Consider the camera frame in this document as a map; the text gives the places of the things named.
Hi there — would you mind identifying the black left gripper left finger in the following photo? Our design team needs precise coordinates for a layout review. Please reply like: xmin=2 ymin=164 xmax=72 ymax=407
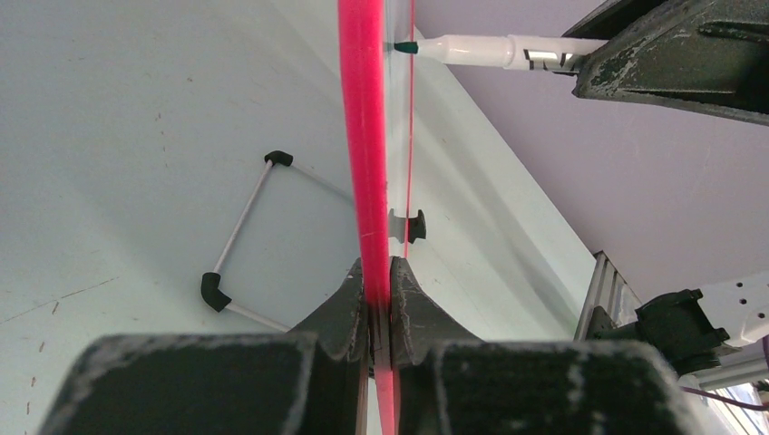
xmin=40 ymin=263 xmax=368 ymax=434

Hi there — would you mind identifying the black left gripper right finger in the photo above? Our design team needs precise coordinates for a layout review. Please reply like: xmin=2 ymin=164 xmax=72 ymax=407
xmin=390 ymin=257 xmax=707 ymax=434

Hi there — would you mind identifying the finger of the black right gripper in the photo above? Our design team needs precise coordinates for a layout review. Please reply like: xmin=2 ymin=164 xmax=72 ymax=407
xmin=565 ymin=0 xmax=768 ymax=125

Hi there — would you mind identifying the green capped white marker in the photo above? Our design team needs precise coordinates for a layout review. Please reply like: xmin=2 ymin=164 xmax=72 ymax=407
xmin=394 ymin=34 xmax=607 ymax=75

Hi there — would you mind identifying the red framed whiteboard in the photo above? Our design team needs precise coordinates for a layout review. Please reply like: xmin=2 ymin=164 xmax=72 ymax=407
xmin=337 ymin=1 xmax=415 ymax=434

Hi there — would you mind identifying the black whiteboard stand foot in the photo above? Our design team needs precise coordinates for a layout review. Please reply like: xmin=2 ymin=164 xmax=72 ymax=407
xmin=388 ymin=208 xmax=427 ymax=244

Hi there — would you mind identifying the white wire whiteboard stand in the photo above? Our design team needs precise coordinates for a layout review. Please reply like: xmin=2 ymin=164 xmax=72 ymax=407
xmin=200 ymin=150 xmax=358 ymax=332

